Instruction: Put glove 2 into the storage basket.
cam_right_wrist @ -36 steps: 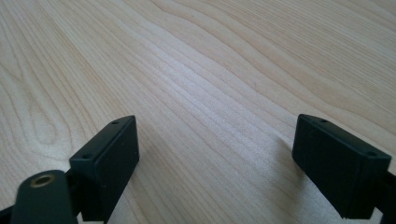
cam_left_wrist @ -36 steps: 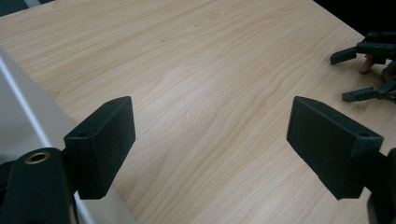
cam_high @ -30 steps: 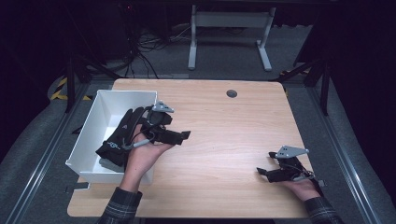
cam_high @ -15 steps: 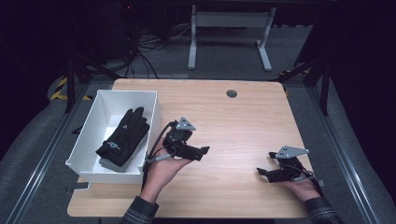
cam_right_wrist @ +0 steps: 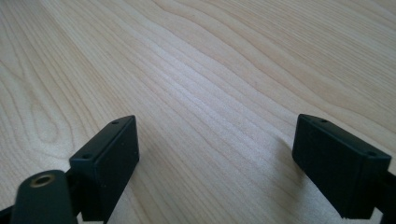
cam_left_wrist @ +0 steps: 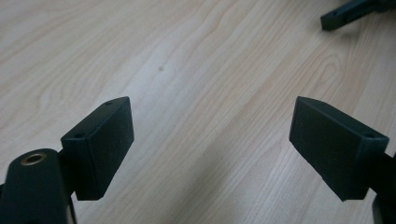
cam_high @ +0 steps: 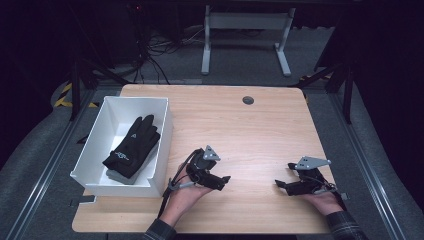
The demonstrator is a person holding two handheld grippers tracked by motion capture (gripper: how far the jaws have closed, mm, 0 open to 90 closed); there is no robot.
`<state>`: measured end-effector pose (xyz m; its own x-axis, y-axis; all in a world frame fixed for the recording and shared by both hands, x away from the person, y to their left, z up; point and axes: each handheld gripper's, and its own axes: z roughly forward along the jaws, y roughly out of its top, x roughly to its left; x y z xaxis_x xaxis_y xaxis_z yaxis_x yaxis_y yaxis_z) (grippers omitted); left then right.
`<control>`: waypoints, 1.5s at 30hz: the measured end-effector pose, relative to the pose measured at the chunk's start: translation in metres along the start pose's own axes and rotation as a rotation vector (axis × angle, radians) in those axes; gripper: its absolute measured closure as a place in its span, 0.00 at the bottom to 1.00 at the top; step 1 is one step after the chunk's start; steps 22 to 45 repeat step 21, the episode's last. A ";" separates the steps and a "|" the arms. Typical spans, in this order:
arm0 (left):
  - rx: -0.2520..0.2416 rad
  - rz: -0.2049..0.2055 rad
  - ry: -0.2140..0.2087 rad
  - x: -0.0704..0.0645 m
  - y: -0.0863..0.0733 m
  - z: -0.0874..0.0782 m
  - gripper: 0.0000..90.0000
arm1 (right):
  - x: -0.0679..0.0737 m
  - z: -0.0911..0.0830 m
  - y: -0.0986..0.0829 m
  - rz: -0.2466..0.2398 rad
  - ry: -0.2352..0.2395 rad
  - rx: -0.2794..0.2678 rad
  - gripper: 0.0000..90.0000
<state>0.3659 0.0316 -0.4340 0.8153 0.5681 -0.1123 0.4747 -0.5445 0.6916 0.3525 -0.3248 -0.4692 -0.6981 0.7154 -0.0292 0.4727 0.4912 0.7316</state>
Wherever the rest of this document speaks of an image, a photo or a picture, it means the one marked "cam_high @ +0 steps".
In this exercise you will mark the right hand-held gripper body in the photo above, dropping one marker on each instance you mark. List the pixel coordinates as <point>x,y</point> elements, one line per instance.
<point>310,185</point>

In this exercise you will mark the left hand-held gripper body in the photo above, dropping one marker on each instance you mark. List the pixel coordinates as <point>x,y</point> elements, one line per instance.
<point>200,170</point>

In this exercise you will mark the black glove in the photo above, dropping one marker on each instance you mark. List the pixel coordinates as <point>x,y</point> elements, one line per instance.
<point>133,146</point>

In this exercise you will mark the white box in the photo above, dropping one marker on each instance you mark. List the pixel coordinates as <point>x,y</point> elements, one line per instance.
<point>96,156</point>

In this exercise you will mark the person's right hand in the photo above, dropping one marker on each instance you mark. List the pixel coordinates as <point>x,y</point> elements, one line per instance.
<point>326,202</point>

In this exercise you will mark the person's left hand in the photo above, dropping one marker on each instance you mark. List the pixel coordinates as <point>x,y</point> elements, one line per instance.
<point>183,200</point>

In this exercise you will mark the grey plug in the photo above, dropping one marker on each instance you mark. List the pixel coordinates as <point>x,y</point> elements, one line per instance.
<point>325,190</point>
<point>185,185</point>

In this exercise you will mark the grey round table grommet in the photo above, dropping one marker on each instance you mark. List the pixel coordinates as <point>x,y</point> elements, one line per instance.
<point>248,100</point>

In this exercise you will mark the black tripod stand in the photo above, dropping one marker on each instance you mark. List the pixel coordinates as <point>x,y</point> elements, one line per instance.
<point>348,96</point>
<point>75,90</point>

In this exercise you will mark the dark curtain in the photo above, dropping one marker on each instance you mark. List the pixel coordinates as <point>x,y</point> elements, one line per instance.
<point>26,66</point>
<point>393,83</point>

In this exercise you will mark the yellow black hazard tape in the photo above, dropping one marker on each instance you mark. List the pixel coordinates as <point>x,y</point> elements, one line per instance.
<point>61,100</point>

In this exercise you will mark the aluminium floor rail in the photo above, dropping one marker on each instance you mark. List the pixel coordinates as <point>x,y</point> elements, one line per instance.
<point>366,166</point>
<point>50,166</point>

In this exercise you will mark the black table bracket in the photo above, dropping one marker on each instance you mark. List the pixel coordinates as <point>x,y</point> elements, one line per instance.
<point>83,200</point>

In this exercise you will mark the white metal desk frame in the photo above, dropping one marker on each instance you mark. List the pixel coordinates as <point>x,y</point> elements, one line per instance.
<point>246,20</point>

